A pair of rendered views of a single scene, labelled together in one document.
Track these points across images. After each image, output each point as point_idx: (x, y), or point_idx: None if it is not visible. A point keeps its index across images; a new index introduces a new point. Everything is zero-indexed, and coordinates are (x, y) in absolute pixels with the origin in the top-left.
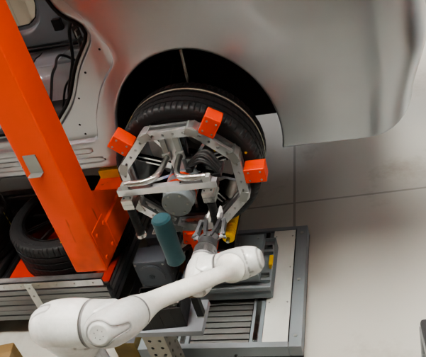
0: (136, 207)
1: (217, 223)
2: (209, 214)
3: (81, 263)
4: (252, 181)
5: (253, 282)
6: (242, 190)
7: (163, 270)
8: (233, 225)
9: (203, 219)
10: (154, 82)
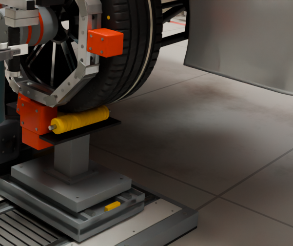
0: None
1: None
2: (6, 44)
3: None
4: (92, 51)
5: (72, 213)
6: (81, 60)
7: None
8: (73, 119)
9: (44, 91)
10: None
